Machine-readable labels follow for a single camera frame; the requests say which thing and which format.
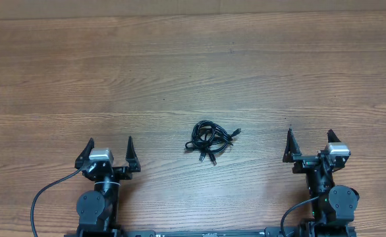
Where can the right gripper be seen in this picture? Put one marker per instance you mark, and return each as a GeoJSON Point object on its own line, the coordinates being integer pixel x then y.
{"type": "Point", "coordinates": [304, 162]}

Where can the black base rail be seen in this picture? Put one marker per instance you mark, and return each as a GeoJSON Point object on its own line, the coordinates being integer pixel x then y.
{"type": "Point", "coordinates": [267, 232]}

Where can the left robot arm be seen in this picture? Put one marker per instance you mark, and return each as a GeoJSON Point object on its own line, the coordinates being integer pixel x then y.
{"type": "Point", "coordinates": [98, 208]}

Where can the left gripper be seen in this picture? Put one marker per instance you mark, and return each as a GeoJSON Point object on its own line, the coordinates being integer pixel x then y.
{"type": "Point", "coordinates": [125, 172]}

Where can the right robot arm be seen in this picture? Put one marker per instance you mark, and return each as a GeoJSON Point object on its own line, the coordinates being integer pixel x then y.
{"type": "Point", "coordinates": [333, 206]}

